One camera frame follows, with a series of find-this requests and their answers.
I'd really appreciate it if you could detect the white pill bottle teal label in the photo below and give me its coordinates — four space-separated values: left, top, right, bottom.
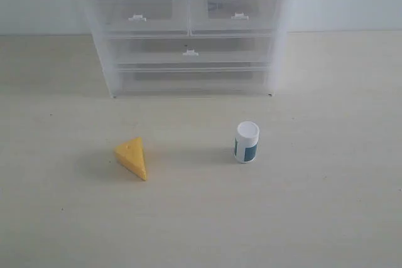
234 121 259 163

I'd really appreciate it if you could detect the yellow cheese wedge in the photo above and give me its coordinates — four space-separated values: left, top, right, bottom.
114 137 147 181

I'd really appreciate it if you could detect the bottom wide clear drawer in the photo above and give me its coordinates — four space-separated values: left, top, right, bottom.
117 62 269 92

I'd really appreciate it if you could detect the wide clear drawer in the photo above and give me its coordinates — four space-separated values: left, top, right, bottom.
117 62 269 92
109 37 271 64

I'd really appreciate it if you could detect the middle wide clear drawer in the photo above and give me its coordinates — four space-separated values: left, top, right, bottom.
109 37 271 64

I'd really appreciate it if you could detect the metal key ring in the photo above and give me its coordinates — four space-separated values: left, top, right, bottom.
207 0 227 13

